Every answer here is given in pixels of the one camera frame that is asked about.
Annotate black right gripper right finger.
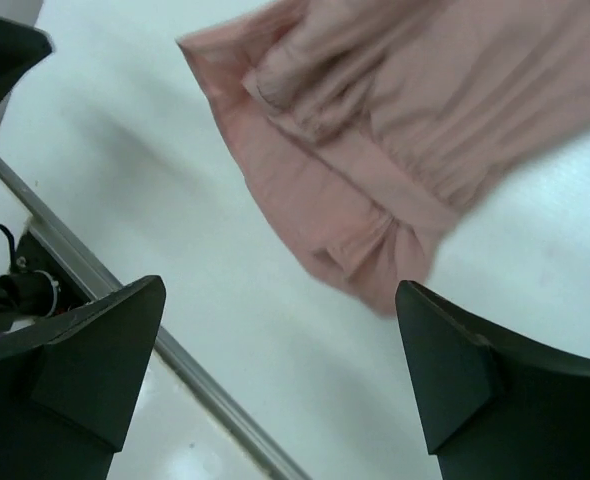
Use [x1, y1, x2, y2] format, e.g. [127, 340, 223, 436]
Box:
[395, 281, 590, 480]

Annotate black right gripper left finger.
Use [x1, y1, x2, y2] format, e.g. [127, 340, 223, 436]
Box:
[0, 275, 166, 480]

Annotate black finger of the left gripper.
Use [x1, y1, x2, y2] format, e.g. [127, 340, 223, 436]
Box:
[0, 17, 53, 103]

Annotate pink pleated skirt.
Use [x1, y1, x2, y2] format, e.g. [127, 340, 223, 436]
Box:
[178, 0, 590, 316]

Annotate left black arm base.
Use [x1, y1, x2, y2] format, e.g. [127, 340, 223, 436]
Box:
[0, 224, 89, 338]

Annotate aluminium table edge rail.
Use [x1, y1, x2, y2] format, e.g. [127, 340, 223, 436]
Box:
[0, 159, 304, 479]

